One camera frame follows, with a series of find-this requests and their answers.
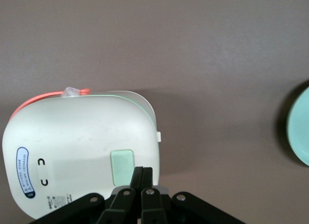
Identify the clear plastic wrap piece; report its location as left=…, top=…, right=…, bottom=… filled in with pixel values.
left=60, top=86, right=82, bottom=98

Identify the mint green round plate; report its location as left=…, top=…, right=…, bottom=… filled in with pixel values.
left=286, top=85, right=309, bottom=168

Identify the orange rice cooker handle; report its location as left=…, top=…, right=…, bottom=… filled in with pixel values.
left=9, top=88, right=91, bottom=121

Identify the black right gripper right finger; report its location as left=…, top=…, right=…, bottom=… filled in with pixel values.
left=141, top=167, right=247, bottom=224

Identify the mint green rice cooker button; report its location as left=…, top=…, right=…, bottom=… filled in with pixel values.
left=110, top=149, right=135, bottom=186

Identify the oval blue-rimmed warning sticker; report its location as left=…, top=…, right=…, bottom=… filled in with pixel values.
left=16, top=146, right=37, bottom=198

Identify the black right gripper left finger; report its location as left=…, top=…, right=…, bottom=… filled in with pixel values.
left=28, top=167, right=144, bottom=224

